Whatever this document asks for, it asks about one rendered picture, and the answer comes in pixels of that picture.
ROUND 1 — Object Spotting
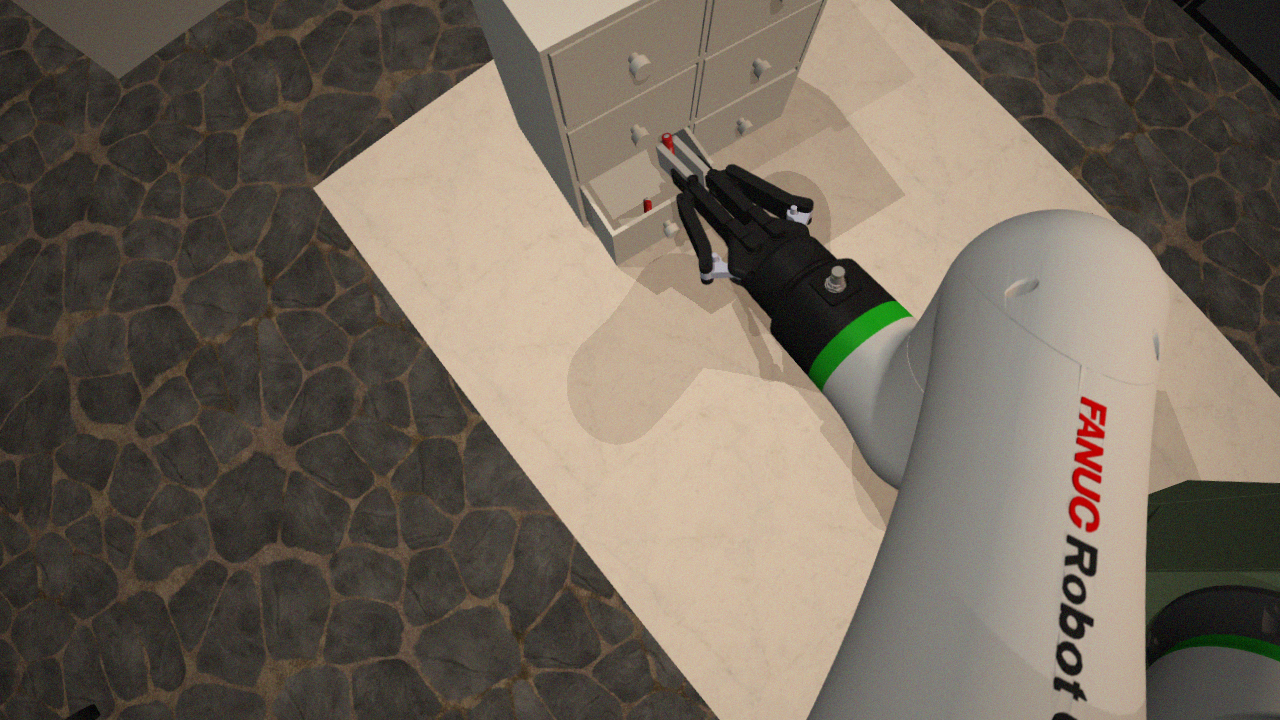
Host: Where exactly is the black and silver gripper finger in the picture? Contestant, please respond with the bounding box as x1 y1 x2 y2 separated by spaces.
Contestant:
657 143 760 284
672 135 814 240

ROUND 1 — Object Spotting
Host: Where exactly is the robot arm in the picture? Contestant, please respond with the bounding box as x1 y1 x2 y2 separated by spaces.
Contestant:
771 209 1280 720

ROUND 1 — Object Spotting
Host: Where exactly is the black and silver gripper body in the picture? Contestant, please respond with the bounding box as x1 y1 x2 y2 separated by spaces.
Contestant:
728 217 837 319

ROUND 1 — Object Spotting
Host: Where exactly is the tan drawer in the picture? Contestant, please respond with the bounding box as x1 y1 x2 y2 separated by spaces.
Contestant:
705 0 808 53
692 68 796 155
579 127 719 266
547 0 707 129
566 64 698 183
696 0 823 119

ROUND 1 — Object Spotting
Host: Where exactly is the small grey chest of drawers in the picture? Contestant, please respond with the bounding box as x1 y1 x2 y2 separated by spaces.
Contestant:
472 0 827 228

